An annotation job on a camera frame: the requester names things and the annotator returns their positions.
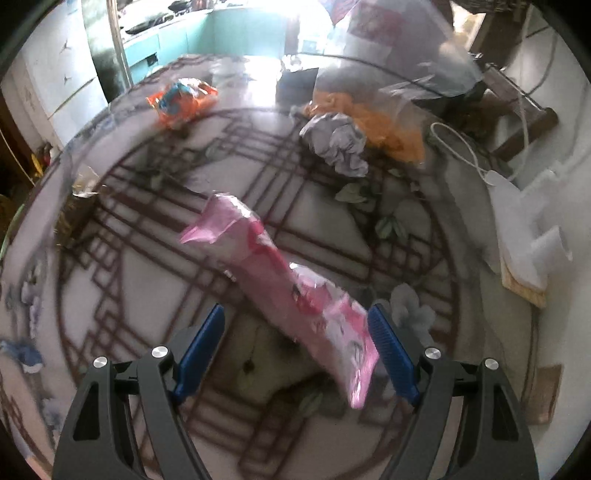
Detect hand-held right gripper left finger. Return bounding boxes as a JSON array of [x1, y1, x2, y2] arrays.
[[52, 303, 226, 480]]

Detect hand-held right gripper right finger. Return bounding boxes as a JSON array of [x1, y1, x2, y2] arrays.
[[367, 303, 540, 480]]

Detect pink plastic wrapper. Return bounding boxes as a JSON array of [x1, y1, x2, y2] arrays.
[[179, 193, 380, 410]]

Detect small wooden board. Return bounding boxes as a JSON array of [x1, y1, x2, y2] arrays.
[[501, 261, 548, 308]]

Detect brown cardboard piece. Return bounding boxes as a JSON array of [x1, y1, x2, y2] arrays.
[[531, 364, 564, 423]]

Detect white foam piece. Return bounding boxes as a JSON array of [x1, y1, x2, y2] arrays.
[[487, 161, 573, 287]]

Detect small foil wrapper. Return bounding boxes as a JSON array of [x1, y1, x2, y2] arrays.
[[71, 166, 102, 197]]

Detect crumpled grey paper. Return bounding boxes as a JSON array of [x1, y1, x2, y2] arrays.
[[299, 112, 370, 178]]

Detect orange crumpled wrapper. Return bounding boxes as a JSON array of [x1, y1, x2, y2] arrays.
[[307, 90, 426, 162]]

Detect orange snack packet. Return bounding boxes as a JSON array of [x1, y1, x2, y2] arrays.
[[147, 78, 219, 130]]

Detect black box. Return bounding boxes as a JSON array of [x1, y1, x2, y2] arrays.
[[277, 68, 320, 109]]

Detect dark wooden chair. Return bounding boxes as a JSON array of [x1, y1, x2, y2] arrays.
[[466, 0, 559, 160]]

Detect clear plastic bag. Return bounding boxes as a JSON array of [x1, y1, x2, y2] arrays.
[[314, 0, 483, 162]]

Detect teal kitchen cabinets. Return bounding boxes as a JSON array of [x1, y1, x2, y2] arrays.
[[124, 9, 296, 79]]

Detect white cabinet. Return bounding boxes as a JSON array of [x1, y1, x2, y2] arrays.
[[18, 0, 112, 144]]

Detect white cable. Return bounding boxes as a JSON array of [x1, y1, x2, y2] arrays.
[[429, 18, 555, 185]]

